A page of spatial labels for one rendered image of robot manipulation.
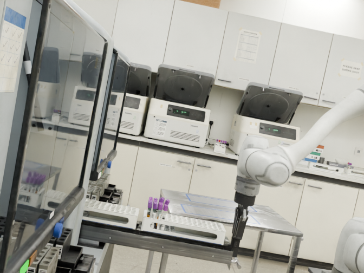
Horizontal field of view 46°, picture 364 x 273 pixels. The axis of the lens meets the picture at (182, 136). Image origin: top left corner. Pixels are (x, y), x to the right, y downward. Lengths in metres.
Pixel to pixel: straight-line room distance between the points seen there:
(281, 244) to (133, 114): 1.80
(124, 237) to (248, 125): 2.58
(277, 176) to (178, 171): 2.56
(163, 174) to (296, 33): 1.82
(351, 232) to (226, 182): 2.25
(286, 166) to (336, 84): 3.11
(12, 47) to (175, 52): 3.60
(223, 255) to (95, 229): 0.45
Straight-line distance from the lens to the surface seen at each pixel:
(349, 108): 1.67
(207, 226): 1.57
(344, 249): 1.82
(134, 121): 3.82
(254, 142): 1.52
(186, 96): 4.27
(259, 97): 4.20
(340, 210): 4.27
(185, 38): 4.14
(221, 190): 3.94
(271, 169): 1.34
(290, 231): 1.99
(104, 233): 1.54
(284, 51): 4.29
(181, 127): 3.83
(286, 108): 4.33
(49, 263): 1.02
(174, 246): 1.54
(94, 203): 1.60
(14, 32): 0.56
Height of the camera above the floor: 1.28
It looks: 5 degrees down
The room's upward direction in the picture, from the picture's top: 11 degrees clockwise
